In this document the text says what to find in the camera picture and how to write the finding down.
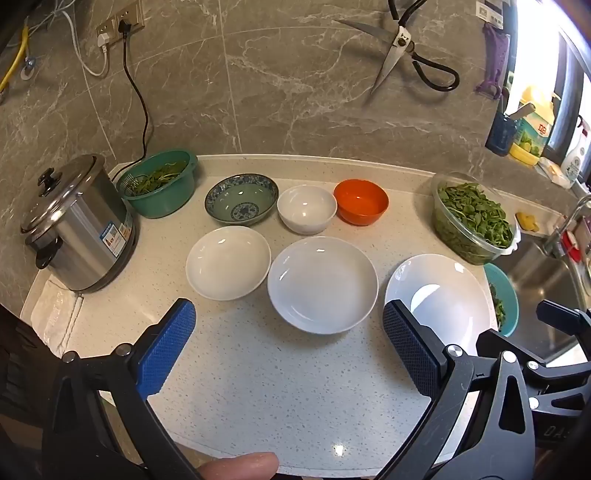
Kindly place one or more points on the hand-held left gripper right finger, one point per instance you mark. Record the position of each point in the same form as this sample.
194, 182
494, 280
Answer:
406, 341

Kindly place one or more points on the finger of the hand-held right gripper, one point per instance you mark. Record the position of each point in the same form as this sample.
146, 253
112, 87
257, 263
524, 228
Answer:
565, 316
545, 364

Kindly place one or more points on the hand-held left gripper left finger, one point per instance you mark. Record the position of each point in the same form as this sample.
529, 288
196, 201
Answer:
166, 350

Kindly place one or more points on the large white plate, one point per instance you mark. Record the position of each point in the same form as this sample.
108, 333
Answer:
443, 277

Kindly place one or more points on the deep white plate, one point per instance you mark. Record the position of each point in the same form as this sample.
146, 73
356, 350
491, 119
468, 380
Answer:
323, 281

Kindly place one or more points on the small white plate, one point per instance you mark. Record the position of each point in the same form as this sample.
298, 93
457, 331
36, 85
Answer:
226, 263

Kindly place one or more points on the orange bowl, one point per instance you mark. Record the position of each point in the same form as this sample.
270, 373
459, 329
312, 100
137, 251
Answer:
360, 201

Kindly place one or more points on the small white bowl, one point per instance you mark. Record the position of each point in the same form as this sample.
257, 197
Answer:
307, 207

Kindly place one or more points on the blue patterned ceramic bowl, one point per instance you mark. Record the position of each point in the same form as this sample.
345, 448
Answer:
240, 198

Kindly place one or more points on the person's left hand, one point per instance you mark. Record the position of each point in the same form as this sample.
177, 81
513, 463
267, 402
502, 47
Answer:
242, 467

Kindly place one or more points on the stainless steel sink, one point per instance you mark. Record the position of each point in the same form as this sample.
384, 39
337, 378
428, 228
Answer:
540, 286

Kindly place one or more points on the teal plastic basin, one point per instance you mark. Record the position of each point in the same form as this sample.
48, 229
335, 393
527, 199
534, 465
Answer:
507, 286

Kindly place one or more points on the leafy greens in teal basin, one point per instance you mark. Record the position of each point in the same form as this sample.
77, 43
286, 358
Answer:
497, 309

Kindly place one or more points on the chrome faucet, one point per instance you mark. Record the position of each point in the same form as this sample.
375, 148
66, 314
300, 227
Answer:
556, 230

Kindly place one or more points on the yellow sponge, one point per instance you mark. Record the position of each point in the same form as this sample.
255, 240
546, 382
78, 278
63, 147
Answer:
526, 220

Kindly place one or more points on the clear plastic container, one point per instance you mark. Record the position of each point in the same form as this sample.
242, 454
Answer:
461, 247

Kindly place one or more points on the white towel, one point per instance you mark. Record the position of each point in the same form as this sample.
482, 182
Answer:
53, 314

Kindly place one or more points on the leafy greens in clear container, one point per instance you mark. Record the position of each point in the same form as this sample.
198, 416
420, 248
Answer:
475, 212

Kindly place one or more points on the green plastic colander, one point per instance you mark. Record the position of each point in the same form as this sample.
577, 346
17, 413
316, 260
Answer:
161, 203

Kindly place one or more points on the stainless steel rice cooker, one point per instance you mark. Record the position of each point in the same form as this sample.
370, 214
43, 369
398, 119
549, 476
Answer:
78, 230

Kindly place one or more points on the white spray bottle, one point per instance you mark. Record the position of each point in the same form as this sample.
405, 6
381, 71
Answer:
575, 164

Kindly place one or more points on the leafy greens in colander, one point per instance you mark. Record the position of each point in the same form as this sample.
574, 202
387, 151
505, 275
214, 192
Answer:
161, 175

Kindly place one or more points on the yellow dish soap bottle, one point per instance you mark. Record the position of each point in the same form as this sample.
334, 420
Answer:
531, 138

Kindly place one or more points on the blue utensil holder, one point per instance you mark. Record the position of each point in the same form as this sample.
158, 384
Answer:
501, 136

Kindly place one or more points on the kitchen scissors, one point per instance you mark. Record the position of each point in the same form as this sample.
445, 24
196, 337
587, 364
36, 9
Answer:
400, 39

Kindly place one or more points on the wall socket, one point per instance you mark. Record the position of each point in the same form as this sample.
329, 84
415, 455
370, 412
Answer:
135, 21

